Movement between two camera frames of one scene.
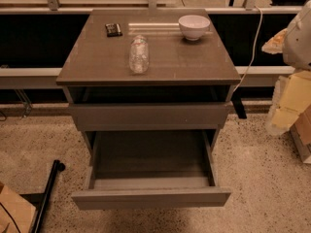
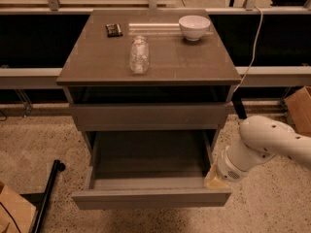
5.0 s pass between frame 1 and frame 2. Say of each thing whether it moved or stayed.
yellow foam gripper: moved
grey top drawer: stayed
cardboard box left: stayed
